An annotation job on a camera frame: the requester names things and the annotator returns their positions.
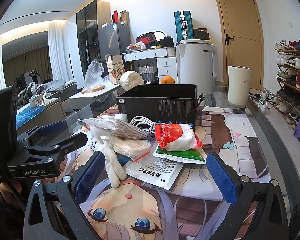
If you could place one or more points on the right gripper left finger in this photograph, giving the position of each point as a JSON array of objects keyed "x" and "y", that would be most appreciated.
[{"x": 53, "y": 211}]

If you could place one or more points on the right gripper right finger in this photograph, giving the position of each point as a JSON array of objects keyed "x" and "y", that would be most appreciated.
[{"x": 270, "y": 218}]

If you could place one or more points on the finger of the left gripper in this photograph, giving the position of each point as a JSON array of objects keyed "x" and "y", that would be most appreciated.
[
  {"x": 41, "y": 131},
  {"x": 63, "y": 147}
]

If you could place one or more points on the white plush toy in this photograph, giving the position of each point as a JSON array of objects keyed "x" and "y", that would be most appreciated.
[{"x": 114, "y": 170}]

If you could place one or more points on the green medicine sachet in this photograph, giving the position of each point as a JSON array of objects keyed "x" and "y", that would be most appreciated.
[{"x": 180, "y": 151}]

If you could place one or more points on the red white snack packet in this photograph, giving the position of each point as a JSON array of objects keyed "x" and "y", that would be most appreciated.
[{"x": 176, "y": 137}]

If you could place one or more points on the grey side table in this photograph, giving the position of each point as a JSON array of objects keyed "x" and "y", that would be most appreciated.
[{"x": 80, "y": 100}]

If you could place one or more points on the clear plastic snack bag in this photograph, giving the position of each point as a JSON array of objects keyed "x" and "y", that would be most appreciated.
[{"x": 93, "y": 80}]

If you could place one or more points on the anime print desk mat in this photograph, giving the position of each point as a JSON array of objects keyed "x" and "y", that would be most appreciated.
[{"x": 194, "y": 206}]

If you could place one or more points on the cream yarn ball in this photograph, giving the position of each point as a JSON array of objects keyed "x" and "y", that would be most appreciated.
[{"x": 130, "y": 79}]

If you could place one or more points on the printed fruit carton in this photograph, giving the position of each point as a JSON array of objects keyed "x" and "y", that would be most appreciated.
[{"x": 116, "y": 67}]

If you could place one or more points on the black cardboard box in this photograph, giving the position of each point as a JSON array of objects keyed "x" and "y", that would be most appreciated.
[{"x": 167, "y": 103}]

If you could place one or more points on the woven basket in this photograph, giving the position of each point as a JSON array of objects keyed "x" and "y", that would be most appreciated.
[{"x": 148, "y": 72}]

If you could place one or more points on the dark grey refrigerator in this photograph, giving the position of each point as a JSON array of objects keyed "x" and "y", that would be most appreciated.
[{"x": 113, "y": 39}]

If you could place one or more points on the orange fruit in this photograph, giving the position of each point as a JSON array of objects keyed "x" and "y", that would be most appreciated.
[{"x": 167, "y": 80}]

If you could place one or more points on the cream cylindrical cup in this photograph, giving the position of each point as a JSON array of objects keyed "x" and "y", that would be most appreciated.
[{"x": 239, "y": 85}]

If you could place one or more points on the white drawer desk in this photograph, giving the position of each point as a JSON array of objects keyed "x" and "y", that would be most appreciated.
[{"x": 164, "y": 59}]

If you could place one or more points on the red black shoe bag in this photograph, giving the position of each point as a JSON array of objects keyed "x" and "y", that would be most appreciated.
[{"x": 148, "y": 39}]

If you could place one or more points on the shoe rack with shoes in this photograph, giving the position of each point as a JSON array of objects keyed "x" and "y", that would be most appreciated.
[{"x": 288, "y": 77}]

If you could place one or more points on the white electric kettle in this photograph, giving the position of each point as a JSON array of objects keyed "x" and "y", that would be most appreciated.
[{"x": 198, "y": 62}]

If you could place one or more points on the teal suitcase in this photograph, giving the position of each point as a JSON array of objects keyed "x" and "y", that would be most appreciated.
[{"x": 183, "y": 25}]

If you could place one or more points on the wooden door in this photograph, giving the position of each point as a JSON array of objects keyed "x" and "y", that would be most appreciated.
[{"x": 242, "y": 38}]

